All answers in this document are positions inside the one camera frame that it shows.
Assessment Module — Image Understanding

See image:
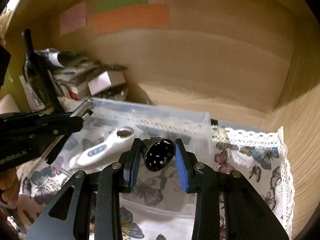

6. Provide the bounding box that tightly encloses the black perforated round strainer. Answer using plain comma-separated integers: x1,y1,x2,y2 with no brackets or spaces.
140,137,175,172

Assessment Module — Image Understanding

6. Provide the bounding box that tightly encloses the person's left hand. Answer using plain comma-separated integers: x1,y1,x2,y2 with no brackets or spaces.
0,168,20,205

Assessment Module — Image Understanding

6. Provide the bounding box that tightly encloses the white handheld thermometer device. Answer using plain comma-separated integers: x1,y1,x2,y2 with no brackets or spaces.
69,126,142,169

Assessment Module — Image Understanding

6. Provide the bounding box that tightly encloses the silver metal cylinder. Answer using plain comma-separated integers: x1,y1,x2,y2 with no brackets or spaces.
70,98,95,118

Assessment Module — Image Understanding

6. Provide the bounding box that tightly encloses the dark wine bottle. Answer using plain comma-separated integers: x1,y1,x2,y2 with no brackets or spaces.
22,29,65,114

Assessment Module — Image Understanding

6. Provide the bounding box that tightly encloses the small white cardboard box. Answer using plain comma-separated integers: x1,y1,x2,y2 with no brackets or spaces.
87,70,126,96

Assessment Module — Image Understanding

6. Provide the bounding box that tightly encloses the clear plastic storage box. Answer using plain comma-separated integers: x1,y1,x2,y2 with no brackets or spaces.
56,99,212,217

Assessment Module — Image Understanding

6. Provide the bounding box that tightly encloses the white butterfly print cloth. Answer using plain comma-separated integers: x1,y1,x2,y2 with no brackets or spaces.
16,97,296,240

